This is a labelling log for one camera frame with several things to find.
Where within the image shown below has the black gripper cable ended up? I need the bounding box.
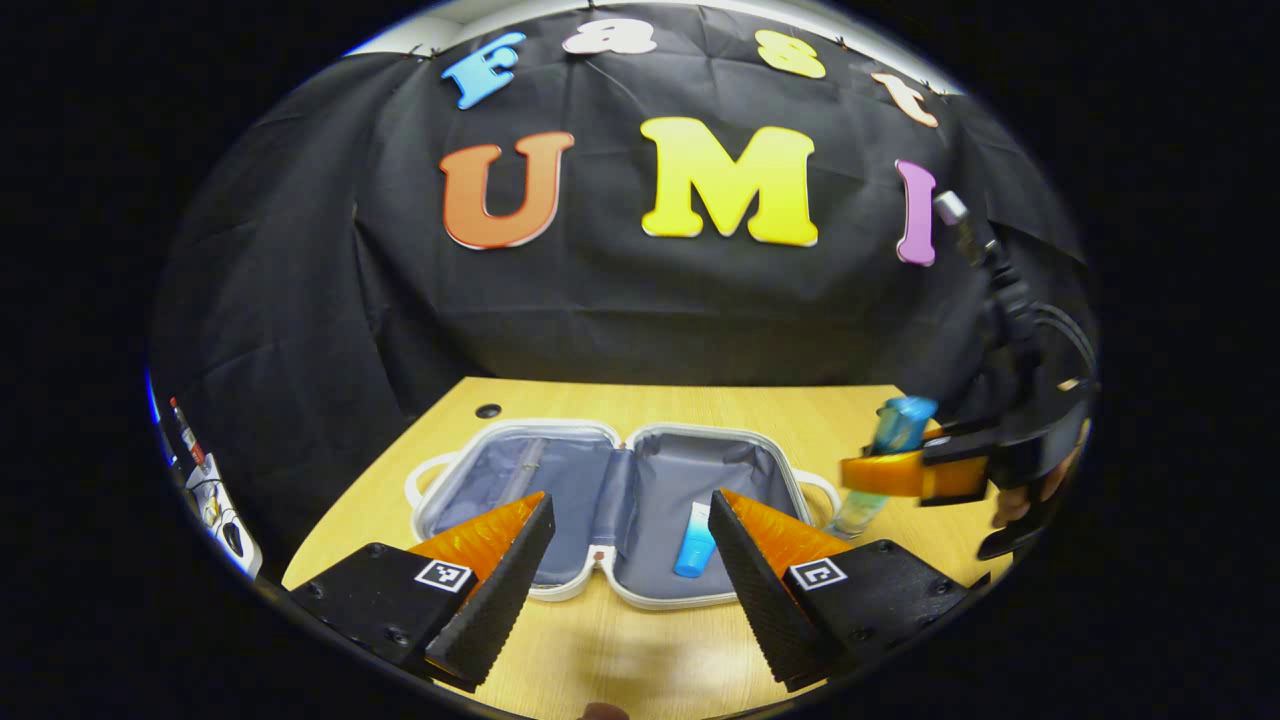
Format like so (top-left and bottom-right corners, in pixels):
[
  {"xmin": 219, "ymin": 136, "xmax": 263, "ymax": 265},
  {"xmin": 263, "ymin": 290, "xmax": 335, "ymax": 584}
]
[{"xmin": 1030, "ymin": 300, "xmax": 1099, "ymax": 376}]

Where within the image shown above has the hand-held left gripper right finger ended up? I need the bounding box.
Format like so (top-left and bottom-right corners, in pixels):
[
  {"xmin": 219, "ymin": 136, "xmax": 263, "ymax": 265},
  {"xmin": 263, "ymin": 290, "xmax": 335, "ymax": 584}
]
[{"xmin": 707, "ymin": 488, "xmax": 991, "ymax": 693}]

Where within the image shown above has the white suitcase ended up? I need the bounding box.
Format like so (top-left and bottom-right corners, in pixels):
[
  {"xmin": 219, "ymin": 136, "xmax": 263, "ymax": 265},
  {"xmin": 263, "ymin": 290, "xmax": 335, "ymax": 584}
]
[{"xmin": 405, "ymin": 418, "xmax": 843, "ymax": 611}]

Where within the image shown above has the clear bottle with blue cap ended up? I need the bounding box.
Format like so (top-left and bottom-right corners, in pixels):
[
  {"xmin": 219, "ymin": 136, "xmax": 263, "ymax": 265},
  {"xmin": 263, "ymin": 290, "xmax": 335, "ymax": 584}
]
[{"xmin": 828, "ymin": 395, "xmax": 941, "ymax": 541}]

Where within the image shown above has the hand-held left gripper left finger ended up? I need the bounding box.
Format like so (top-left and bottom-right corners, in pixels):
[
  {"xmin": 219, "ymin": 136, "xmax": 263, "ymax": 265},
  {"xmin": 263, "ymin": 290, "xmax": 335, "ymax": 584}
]
[{"xmin": 290, "ymin": 490, "xmax": 557, "ymax": 693}]

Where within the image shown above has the small white desk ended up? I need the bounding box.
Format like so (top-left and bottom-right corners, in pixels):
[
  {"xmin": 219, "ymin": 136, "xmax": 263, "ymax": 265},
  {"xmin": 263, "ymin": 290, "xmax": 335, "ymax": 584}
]
[{"xmin": 183, "ymin": 452, "xmax": 264, "ymax": 579}]

